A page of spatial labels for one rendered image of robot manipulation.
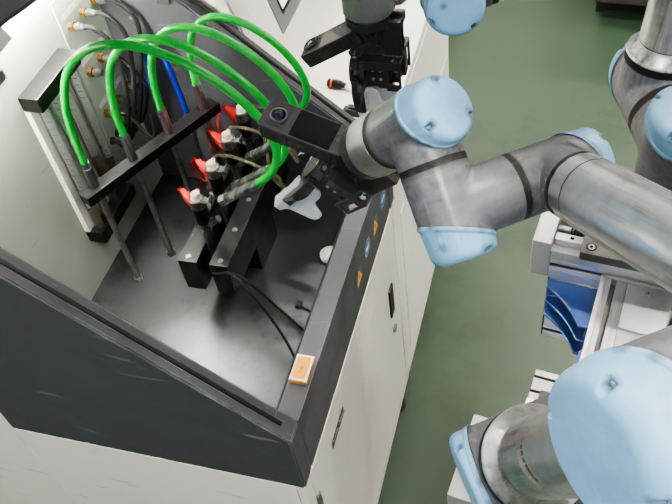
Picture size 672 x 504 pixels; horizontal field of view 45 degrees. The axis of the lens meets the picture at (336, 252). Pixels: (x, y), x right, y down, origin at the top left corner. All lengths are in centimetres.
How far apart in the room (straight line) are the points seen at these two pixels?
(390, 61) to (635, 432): 84
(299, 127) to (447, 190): 23
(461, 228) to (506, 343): 170
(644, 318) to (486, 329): 117
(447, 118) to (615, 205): 19
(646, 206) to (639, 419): 29
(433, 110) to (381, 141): 8
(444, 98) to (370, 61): 42
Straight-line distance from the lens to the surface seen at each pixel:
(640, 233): 74
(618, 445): 52
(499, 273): 269
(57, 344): 128
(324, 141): 97
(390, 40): 123
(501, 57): 355
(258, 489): 149
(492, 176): 86
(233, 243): 152
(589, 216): 80
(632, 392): 51
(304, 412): 133
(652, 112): 129
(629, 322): 142
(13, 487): 200
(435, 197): 84
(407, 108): 83
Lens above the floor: 207
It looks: 48 degrees down
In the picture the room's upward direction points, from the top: 10 degrees counter-clockwise
